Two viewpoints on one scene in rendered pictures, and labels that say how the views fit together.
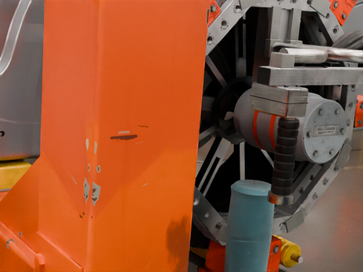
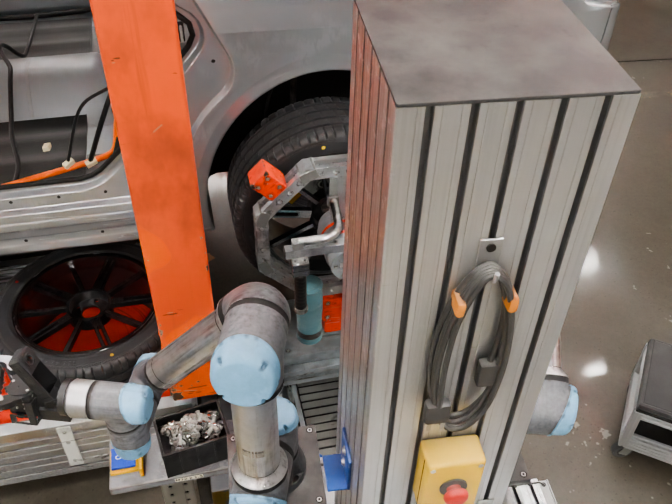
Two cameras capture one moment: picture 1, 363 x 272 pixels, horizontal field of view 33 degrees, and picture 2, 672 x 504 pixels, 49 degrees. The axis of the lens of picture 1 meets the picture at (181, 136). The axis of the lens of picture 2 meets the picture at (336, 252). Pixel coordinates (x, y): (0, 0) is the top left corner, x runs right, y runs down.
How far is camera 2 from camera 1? 1.62 m
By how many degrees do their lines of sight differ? 36
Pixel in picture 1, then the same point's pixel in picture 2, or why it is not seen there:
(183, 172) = not seen: hidden behind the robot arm
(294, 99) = (298, 269)
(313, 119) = (338, 260)
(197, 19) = (200, 270)
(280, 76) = (293, 254)
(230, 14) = (294, 187)
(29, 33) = not seen: hidden behind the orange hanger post
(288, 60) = (298, 246)
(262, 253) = (311, 319)
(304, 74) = (313, 251)
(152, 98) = (182, 300)
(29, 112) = not seen: hidden behind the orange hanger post
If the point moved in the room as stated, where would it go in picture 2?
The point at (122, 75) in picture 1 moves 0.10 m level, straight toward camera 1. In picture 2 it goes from (164, 295) to (145, 321)
